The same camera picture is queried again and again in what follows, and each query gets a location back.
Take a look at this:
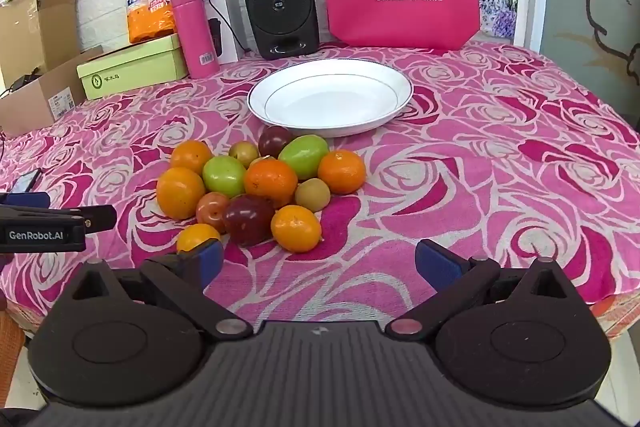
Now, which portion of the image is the pink thermos bottle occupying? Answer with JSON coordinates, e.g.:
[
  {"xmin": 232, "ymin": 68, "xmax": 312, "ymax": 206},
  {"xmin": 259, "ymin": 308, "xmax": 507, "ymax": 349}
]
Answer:
[{"xmin": 170, "ymin": 0, "xmax": 221, "ymax": 79}]

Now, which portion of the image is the black speaker cable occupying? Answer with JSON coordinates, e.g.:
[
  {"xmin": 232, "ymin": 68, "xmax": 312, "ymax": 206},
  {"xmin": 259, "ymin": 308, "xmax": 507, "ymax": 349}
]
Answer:
[{"xmin": 207, "ymin": 0, "xmax": 252, "ymax": 54}]

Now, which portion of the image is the black smartphone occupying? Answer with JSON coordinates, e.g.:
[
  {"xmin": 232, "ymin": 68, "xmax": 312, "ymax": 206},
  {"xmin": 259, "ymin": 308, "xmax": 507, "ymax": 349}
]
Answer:
[{"xmin": 10, "ymin": 169, "xmax": 43, "ymax": 195}]

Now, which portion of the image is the dark purple plum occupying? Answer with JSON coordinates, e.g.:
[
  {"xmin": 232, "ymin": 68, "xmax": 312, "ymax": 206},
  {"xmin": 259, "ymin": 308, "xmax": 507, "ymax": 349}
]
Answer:
[{"xmin": 258, "ymin": 125, "xmax": 296, "ymax": 158}]

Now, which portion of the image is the yellow red plum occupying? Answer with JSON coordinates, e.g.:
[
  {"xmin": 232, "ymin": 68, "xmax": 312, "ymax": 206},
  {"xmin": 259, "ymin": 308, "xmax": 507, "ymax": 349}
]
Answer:
[{"xmin": 228, "ymin": 141, "xmax": 260, "ymax": 168}]

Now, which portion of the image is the black speaker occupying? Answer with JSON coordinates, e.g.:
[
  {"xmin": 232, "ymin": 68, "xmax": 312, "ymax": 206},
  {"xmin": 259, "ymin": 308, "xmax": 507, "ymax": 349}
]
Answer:
[{"xmin": 239, "ymin": 0, "xmax": 321, "ymax": 60}]

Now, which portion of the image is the red orange plum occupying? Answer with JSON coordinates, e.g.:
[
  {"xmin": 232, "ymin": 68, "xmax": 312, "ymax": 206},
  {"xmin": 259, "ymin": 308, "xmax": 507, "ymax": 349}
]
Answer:
[{"xmin": 195, "ymin": 192, "xmax": 231, "ymax": 233}]

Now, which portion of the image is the labelled cardboard box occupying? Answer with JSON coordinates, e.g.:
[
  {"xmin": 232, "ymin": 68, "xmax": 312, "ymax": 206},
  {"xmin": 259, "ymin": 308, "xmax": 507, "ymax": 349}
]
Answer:
[{"xmin": 0, "ymin": 47, "xmax": 104, "ymax": 138}]

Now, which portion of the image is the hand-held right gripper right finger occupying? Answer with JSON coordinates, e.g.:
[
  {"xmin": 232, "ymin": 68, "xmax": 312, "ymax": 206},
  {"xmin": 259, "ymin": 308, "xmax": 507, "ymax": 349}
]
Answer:
[{"xmin": 385, "ymin": 238, "xmax": 576, "ymax": 342}]

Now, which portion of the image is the pink rose-print tablecloth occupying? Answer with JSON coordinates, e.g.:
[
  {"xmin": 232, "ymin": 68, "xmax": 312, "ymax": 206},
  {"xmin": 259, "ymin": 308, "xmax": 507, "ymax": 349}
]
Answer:
[{"xmin": 0, "ymin": 34, "xmax": 640, "ymax": 348}]

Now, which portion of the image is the white product box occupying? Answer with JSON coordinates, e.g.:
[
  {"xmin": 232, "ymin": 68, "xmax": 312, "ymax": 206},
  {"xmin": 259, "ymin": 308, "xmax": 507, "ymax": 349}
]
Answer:
[{"xmin": 206, "ymin": 0, "xmax": 247, "ymax": 65}]

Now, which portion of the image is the dark red apple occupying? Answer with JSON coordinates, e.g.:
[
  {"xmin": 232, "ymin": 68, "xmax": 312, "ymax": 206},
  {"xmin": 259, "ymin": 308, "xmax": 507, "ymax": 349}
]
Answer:
[{"xmin": 222, "ymin": 194, "xmax": 277, "ymax": 248}]

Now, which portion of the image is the small brown kiwi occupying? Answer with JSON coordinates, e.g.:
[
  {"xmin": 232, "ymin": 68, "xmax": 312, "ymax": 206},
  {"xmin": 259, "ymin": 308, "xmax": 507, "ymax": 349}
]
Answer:
[{"xmin": 294, "ymin": 177, "xmax": 332, "ymax": 213}]

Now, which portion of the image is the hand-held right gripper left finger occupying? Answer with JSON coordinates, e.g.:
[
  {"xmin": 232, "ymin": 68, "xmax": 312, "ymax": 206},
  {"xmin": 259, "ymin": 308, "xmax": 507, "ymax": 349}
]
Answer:
[{"xmin": 69, "ymin": 238, "xmax": 254, "ymax": 342}]

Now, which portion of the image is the green jujube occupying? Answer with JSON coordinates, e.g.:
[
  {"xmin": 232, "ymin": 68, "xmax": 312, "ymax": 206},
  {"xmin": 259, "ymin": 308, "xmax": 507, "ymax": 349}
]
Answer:
[
  {"xmin": 278, "ymin": 135, "xmax": 331, "ymax": 180},
  {"xmin": 202, "ymin": 155, "xmax": 248, "ymax": 198}
]

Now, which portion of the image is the green shoe box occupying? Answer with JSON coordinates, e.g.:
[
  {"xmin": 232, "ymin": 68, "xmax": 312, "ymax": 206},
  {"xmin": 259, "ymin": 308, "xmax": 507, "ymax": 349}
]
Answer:
[{"xmin": 76, "ymin": 33, "xmax": 190, "ymax": 101}]

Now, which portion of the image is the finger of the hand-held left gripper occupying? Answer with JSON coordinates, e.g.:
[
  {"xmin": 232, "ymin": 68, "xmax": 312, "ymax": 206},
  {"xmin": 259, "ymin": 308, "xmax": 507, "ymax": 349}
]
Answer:
[
  {"xmin": 0, "ymin": 192, "xmax": 51, "ymax": 208},
  {"xmin": 0, "ymin": 205, "xmax": 118, "ymax": 230}
]

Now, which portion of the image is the small orange mandarin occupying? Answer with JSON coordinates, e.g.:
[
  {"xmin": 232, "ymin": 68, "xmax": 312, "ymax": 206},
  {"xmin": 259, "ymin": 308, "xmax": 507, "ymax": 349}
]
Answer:
[
  {"xmin": 176, "ymin": 223, "xmax": 222, "ymax": 254},
  {"xmin": 270, "ymin": 205, "xmax": 322, "ymax": 254}
]

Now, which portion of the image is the white plate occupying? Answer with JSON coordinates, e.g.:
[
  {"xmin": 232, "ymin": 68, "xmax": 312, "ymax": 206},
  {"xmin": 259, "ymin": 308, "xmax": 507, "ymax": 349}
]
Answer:
[{"xmin": 247, "ymin": 58, "xmax": 415, "ymax": 138}]

